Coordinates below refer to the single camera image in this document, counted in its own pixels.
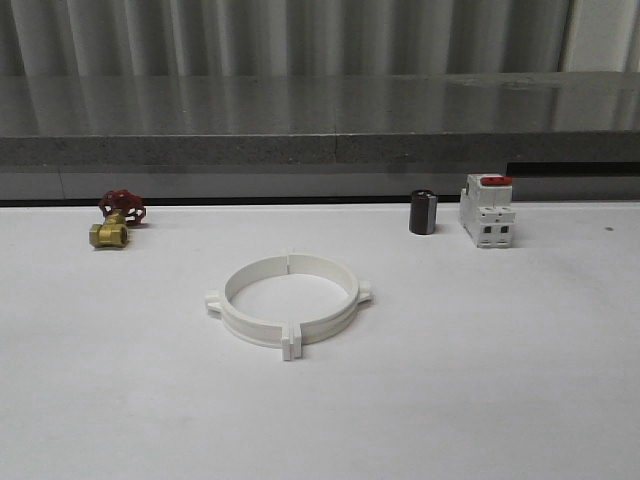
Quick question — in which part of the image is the white half pipe clamp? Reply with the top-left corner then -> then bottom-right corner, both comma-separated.
205,254 -> 302,361

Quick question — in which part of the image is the brass valve red handwheel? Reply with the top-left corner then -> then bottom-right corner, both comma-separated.
89,190 -> 146,248

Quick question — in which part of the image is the grey stone counter ledge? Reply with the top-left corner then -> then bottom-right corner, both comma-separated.
1,73 -> 639,204

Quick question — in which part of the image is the grey pleated curtain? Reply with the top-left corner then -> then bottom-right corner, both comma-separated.
1,1 -> 639,76

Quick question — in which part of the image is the white circuit breaker red switch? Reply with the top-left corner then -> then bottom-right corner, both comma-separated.
459,173 -> 515,248

